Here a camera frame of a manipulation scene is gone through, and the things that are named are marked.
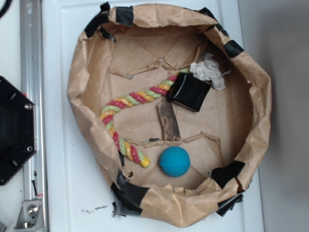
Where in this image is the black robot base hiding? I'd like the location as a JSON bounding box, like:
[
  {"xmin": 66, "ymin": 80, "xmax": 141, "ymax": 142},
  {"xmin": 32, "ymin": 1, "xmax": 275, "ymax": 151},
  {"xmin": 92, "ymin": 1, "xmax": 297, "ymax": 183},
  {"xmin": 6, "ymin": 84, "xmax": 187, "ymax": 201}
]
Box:
[{"xmin": 0, "ymin": 76, "xmax": 36, "ymax": 186}]

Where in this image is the blue dimpled ball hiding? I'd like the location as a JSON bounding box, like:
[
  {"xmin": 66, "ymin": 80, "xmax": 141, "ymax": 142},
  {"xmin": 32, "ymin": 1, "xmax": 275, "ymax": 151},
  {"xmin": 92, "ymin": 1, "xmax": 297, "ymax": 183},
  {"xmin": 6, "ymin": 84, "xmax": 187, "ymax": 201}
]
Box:
[{"xmin": 159, "ymin": 146, "xmax": 191, "ymax": 177}]

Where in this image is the brown bark piece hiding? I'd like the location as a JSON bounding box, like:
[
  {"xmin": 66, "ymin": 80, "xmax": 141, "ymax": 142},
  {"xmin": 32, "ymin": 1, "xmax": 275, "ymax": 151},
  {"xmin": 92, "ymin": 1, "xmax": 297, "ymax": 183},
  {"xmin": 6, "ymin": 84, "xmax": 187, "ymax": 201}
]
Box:
[{"xmin": 157, "ymin": 98, "xmax": 181, "ymax": 141}]

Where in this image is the brown paper bag bin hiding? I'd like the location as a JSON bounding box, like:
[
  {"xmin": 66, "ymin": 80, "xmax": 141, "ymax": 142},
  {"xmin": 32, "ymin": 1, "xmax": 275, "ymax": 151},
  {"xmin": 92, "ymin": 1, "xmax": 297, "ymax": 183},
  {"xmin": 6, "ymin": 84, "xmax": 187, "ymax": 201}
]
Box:
[{"xmin": 67, "ymin": 4, "xmax": 271, "ymax": 227}]

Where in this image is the black rectangular block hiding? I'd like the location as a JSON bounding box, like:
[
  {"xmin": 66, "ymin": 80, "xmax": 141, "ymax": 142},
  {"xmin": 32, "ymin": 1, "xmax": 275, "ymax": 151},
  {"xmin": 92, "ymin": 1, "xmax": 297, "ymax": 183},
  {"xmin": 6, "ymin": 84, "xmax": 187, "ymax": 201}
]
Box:
[{"xmin": 166, "ymin": 72, "xmax": 211, "ymax": 112}]

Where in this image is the crumpled white paper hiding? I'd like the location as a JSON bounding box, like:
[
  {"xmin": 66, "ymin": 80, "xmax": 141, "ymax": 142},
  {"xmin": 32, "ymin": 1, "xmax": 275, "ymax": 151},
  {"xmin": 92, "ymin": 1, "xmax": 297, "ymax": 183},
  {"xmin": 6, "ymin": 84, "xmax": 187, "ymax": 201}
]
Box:
[{"xmin": 189, "ymin": 53, "xmax": 231, "ymax": 90}]

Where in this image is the multicolour twisted rope toy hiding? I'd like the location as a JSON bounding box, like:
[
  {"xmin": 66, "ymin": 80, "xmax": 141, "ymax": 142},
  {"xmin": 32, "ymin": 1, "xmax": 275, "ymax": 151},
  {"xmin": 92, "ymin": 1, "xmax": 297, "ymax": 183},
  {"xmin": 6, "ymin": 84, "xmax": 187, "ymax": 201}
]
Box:
[{"xmin": 100, "ymin": 68, "xmax": 189, "ymax": 168}]

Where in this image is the aluminium extrusion rail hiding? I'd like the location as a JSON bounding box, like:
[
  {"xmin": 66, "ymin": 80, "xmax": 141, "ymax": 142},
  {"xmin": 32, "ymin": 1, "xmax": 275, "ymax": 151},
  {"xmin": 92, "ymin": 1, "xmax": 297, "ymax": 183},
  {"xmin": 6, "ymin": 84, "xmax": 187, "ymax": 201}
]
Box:
[{"xmin": 20, "ymin": 0, "xmax": 50, "ymax": 232}]

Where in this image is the metal corner bracket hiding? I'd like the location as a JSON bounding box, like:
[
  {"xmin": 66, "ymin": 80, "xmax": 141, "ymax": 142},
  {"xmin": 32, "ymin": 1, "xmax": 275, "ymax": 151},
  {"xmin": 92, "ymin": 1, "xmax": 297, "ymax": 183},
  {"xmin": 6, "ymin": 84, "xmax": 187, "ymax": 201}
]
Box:
[{"xmin": 14, "ymin": 200, "xmax": 44, "ymax": 232}]

